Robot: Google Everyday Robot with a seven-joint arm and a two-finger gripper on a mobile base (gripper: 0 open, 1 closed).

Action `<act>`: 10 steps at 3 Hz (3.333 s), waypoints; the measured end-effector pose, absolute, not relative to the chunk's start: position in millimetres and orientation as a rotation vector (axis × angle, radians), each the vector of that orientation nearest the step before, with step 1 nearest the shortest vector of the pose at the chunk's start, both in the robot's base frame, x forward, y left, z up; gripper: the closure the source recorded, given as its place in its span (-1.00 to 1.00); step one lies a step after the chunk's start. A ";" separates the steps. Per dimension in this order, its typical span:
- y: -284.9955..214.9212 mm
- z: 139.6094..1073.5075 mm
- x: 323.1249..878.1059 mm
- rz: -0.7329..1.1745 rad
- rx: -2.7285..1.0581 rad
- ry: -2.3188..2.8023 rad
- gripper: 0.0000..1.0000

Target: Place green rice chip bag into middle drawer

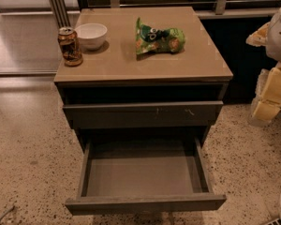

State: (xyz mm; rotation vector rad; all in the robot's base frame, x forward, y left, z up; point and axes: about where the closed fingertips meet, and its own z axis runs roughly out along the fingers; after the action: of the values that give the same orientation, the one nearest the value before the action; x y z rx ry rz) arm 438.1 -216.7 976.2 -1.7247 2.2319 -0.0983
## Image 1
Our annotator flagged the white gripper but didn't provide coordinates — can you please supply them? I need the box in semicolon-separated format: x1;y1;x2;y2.
245;22;281;127

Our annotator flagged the green rice chip bag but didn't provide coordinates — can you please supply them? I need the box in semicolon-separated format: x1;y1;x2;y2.
135;18;185;55

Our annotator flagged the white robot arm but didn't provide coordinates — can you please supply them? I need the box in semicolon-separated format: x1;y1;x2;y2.
246;8;281;127

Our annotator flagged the grey drawer cabinet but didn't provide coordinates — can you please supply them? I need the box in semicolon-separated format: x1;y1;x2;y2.
54;7;232;215

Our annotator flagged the open grey middle drawer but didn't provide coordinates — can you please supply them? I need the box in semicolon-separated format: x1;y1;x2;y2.
66;138;226;216

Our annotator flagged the closed grey top drawer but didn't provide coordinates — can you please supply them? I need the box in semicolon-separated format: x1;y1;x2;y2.
63;101;223;129

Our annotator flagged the white ceramic bowl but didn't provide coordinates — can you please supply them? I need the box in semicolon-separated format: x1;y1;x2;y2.
75;23;108;51

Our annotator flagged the brown soda can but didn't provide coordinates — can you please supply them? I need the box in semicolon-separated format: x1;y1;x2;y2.
58;26;83;67

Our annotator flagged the grey metal rod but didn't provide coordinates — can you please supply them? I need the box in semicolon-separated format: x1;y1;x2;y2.
0;205;15;221

